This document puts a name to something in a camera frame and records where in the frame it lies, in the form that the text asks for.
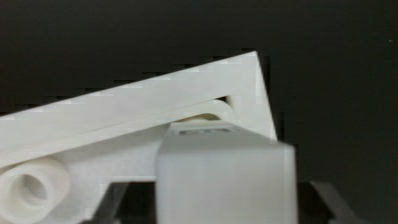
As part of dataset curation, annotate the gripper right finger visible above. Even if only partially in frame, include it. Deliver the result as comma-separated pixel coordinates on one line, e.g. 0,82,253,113
299,181,374,224

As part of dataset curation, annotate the white desk tabletop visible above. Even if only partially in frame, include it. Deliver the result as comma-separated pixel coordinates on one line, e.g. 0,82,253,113
0,100,235,224

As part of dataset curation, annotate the white U-shaped fixture frame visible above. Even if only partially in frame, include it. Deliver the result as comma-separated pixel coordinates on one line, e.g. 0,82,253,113
0,52,276,167

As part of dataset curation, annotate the white desk leg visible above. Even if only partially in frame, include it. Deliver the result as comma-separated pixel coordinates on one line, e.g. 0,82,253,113
155,121,299,224

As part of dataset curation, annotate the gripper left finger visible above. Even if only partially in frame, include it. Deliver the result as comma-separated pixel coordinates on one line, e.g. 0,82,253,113
88,182,157,224

